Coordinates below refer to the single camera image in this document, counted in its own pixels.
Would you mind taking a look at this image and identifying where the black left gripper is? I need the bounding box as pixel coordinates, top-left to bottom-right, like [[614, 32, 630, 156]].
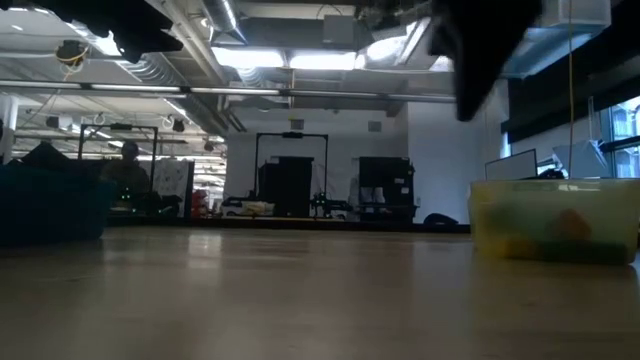
[[29, 0, 184, 64]]

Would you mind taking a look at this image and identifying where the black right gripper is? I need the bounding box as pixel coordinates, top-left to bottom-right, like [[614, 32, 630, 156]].
[[429, 0, 544, 123]]

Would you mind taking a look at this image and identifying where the yellow plastic bin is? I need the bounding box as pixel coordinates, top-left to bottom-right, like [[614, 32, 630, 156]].
[[468, 178, 640, 266]]

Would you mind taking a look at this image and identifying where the small yellow wooden block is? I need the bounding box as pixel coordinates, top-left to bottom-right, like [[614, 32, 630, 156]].
[[497, 235, 540, 260]]

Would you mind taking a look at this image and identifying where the long green wooden block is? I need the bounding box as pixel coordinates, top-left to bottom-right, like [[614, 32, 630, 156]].
[[538, 239, 629, 265]]

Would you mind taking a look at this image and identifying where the whiteboard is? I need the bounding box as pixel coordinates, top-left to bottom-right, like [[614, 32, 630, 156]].
[[483, 148, 539, 182]]

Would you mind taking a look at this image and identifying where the bright ceiling light panel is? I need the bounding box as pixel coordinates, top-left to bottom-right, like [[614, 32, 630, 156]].
[[212, 47, 286, 70], [288, 51, 359, 71]]

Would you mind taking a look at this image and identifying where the black cabinet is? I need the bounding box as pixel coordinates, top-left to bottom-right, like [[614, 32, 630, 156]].
[[358, 156, 417, 224]]

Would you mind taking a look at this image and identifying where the person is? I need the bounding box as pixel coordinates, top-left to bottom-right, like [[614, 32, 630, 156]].
[[101, 141, 151, 211]]

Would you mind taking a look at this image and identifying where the black bag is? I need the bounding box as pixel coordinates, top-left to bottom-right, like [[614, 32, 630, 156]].
[[423, 212, 460, 227]]

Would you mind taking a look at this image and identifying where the white printed cloth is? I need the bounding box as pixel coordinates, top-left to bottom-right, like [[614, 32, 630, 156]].
[[149, 158, 195, 211]]

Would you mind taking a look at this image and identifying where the long ceiling pipe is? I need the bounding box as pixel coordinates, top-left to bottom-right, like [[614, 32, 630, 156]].
[[0, 78, 457, 105]]

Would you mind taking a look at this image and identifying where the window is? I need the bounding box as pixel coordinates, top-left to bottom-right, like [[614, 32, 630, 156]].
[[607, 97, 640, 180]]

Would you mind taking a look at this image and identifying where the red background object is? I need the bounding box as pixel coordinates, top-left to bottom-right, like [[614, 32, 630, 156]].
[[191, 188, 210, 217]]

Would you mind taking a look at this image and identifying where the black background machine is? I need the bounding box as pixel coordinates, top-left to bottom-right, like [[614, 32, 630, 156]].
[[309, 192, 354, 220]]

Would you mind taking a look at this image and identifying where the blue plastic bin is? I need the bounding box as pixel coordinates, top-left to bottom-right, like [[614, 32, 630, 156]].
[[0, 164, 117, 246]]

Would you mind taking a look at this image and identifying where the black backdrop panel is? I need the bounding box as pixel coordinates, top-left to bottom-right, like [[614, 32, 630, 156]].
[[258, 156, 315, 217]]

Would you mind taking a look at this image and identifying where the black ceiling cable reel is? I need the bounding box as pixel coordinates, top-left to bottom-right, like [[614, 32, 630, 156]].
[[54, 39, 91, 69]]

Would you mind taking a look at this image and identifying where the round metal air duct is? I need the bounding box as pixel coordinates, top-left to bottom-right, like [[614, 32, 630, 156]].
[[199, 0, 250, 46]]

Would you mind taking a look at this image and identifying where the silver ventilation duct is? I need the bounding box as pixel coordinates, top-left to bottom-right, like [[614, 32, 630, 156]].
[[499, 0, 614, 80]]

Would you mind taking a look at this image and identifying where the yellow hanging cable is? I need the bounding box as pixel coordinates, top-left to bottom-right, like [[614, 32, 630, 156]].
[[567, 0, 575, 180]]

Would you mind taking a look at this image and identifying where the black aluminium table frame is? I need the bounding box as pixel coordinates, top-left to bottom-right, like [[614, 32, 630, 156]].
[[107, 215, 471, 234]]

